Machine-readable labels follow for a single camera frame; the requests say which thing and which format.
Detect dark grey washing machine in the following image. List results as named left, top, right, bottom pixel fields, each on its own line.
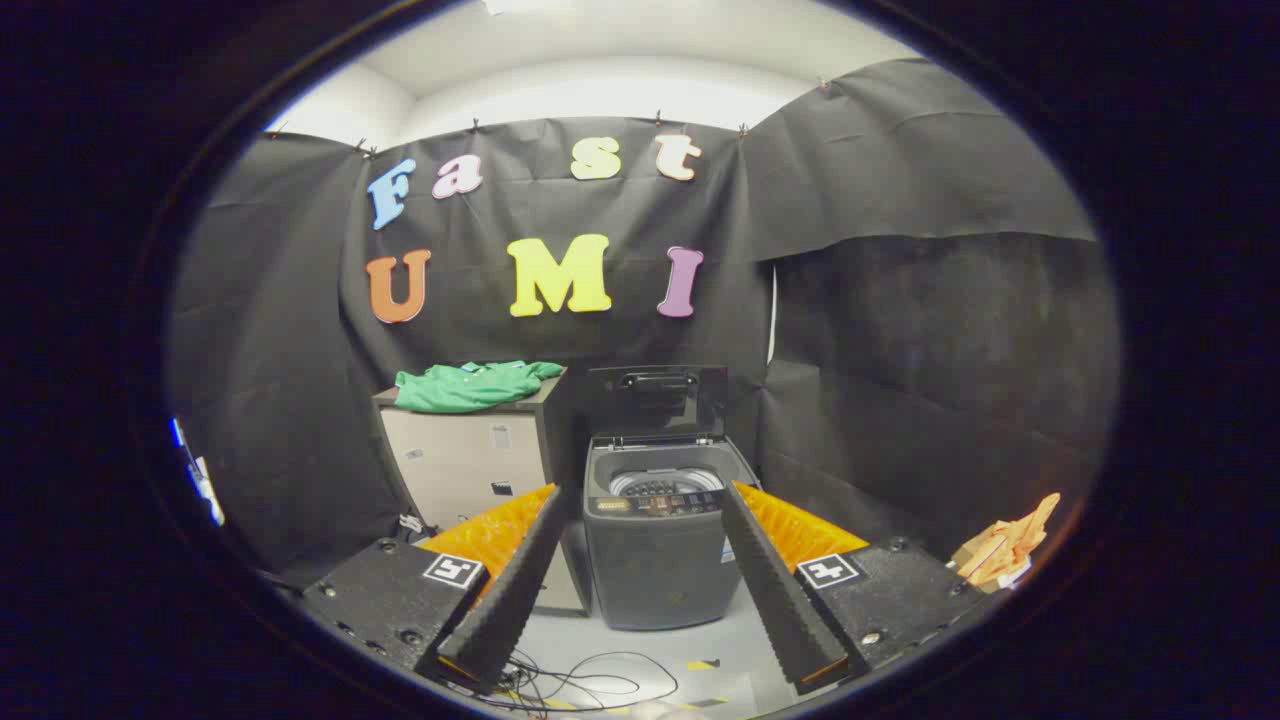
left=583, top=437, right=761, bottom=632

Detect green polo shirt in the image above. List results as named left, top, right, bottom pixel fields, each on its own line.
left=395, top=360, right=566, bottom=415

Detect black cables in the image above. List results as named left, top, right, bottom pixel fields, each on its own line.
left=470, top=650, right=681, bottom=713

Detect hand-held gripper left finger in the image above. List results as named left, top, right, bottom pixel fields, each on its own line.
left=300, top=483, right=567, bottom=696

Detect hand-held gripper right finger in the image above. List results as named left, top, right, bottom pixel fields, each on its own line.
left=720, top=480, right=986, bottom=696

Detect white and blue object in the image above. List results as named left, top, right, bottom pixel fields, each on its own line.
left=170, top=418, right=226, bottom=528

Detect orange cloth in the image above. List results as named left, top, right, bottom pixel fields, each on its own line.
left=948, top=492, right=1063, bottom=591

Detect dark washing machine lid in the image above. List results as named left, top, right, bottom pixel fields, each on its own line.
left=586, top=365, right=729, bottom=446

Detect grey cabinet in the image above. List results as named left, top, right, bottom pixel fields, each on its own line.
left=373, top=368, right=591, bottom=616

